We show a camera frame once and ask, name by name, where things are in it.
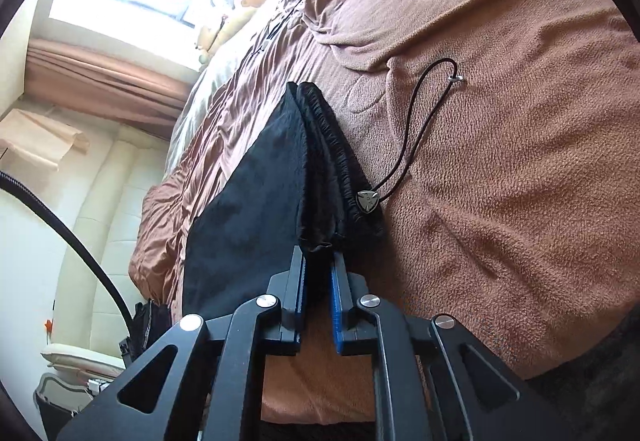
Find beige valance cloth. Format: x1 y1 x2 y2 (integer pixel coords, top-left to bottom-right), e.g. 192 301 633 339
0 110 91 172

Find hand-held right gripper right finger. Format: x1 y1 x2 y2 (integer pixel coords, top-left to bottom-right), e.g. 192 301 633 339
327 253 566 441

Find brown fleece blanket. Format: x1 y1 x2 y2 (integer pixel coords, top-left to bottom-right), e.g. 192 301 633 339
127 0 640 427

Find white chair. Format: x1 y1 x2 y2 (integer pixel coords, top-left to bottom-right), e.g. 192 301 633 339
32 343 126 432

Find pink brown curtain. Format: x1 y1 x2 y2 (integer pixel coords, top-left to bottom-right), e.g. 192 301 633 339
25 38 201 139

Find thin black cable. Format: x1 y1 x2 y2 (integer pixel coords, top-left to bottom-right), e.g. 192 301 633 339
250 0 341 57

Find thick black hose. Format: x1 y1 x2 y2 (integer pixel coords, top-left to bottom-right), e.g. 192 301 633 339
0 171 135 337

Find beige duvet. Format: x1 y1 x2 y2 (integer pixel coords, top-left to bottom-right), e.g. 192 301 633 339
162 0 321 182

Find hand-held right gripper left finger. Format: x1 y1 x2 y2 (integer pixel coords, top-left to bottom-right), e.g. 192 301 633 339
57 246 307 441

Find cream padded headboard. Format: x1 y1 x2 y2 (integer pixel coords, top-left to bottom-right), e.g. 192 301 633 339
40 121 173 362

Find black pants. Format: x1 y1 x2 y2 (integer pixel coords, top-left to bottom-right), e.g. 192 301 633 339
181 61 466 322

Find black bag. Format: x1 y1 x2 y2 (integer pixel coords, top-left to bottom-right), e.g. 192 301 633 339
119 300 173 367

